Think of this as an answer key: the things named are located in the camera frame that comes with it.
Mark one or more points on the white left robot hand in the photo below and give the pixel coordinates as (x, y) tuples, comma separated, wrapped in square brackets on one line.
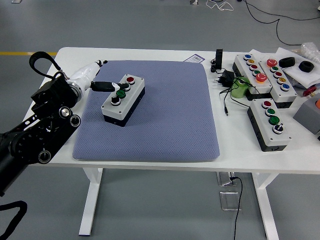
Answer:
[(83, 75)]

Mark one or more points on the grey four-button control box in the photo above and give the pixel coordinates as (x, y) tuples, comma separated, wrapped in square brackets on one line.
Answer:
[(276, 138), (131, 96)]

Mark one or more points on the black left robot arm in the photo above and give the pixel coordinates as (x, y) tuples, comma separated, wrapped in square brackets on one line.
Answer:
[(50, 100)]

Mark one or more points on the grey five-button control box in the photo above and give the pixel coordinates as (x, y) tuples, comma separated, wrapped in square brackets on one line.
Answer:
[(243, 66), (287, 93)]

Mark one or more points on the grey box with orange button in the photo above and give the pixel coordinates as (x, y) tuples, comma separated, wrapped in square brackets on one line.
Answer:
[(306, 115)]

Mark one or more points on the red mushroom button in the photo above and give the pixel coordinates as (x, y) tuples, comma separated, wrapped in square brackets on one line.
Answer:
[(310, 91)]

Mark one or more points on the grey-blue textured mat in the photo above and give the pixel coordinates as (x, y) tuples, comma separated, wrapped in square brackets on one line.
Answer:
[(170, 100)]

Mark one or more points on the purple-edged white label card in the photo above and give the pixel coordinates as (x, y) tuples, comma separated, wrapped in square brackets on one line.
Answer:
[(195, 58)]

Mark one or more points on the white table leg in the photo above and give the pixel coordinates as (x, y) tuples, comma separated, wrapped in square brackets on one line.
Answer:
[(91, 200), (266, 205)]

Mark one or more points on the silver metal foot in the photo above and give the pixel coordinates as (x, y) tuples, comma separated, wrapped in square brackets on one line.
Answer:
[(193, 2)]

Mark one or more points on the black upright small device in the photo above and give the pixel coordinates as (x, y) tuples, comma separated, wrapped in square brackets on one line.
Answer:
[(219, 58)]

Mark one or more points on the black power adapter plug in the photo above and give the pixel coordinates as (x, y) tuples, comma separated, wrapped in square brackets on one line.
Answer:
[(228, 78)]

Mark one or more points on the green plastic cup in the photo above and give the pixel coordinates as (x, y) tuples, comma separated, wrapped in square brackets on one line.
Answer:
[(238, 91)]

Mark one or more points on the white paper sheet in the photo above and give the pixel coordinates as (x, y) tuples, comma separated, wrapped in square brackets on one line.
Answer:
[(255, 52)]

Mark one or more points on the white foam sheet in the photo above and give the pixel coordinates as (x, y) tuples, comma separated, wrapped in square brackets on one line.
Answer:
[(303, 77)]

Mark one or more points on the clear plastic bag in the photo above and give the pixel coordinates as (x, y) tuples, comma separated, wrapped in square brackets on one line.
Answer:
[(311, 50)]

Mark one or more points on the clear plastic bracket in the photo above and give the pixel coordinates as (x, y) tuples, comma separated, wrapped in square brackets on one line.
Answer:
[(225, 179), (228, 201)]

